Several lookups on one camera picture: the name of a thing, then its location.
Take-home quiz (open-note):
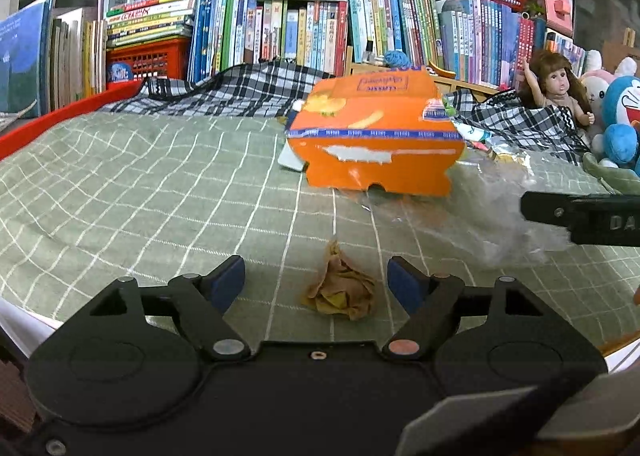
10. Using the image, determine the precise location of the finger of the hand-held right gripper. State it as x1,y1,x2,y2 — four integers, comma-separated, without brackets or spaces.
520,191,576,228

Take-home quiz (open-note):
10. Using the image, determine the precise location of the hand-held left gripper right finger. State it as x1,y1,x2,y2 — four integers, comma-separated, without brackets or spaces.
382,256,543,362

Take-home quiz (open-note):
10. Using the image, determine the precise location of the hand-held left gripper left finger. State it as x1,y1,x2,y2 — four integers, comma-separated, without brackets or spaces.
89,255,252,362

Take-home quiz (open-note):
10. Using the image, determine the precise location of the brown paper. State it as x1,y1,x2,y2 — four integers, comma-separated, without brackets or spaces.
301,241,377,321

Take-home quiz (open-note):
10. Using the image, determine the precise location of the clear plastic bag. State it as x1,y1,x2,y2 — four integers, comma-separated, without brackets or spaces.
360,149,573,269

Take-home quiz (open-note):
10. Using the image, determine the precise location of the green plush toy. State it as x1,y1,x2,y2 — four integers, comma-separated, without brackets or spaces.
582,152,640,194

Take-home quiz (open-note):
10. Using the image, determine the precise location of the silver foil wrapper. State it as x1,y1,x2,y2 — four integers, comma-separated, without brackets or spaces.
487,133,536,172

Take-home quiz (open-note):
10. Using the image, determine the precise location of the blue cat plush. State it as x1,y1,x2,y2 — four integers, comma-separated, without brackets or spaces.
592,74,640,169

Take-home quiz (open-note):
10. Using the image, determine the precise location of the colourful snack wrapper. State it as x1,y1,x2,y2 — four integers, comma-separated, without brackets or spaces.
457,123,493,152

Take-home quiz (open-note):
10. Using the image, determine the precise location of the brown haired doll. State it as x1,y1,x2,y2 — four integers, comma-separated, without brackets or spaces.
520,50,596,129

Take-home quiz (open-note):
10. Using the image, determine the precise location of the white flat packet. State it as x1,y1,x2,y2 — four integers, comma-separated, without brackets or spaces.
277,143,308,172

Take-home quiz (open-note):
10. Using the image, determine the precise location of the white pink rabbit plush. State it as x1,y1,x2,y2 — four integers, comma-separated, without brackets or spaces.
580,50,638,107

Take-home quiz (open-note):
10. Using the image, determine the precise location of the orange cardboard box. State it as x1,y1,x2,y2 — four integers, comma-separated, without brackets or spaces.
284,67,466,198

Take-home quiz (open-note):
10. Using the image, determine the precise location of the wooden shelf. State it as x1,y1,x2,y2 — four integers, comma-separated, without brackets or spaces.
345,46,501,97

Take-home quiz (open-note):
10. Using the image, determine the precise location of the row of upright books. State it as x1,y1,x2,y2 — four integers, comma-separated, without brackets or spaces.
342,0,443,72
435,0,548,90
545,29,586,77
187,0,351,84

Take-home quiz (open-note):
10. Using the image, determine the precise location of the black white plaid cloth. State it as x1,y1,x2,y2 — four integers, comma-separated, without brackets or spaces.
97,61,591,167

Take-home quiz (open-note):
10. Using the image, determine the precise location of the red plastic basket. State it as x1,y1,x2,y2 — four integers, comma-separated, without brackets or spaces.
106,36,192,83

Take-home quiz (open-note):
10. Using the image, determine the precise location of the row of thin books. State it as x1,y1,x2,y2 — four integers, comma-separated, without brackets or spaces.
50,6,108,112

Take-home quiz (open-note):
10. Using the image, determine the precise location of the stack of flat books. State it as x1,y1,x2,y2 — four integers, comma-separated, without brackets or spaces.
106,0,197,48

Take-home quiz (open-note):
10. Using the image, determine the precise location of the large blue book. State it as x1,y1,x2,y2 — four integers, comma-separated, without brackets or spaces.
0,0,56,119

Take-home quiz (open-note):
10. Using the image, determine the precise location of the wooden bed frame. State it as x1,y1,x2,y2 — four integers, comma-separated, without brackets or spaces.
600,330,640,358

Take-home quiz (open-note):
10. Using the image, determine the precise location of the red bed rail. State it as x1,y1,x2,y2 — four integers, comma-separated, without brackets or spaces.
0,80,146,162

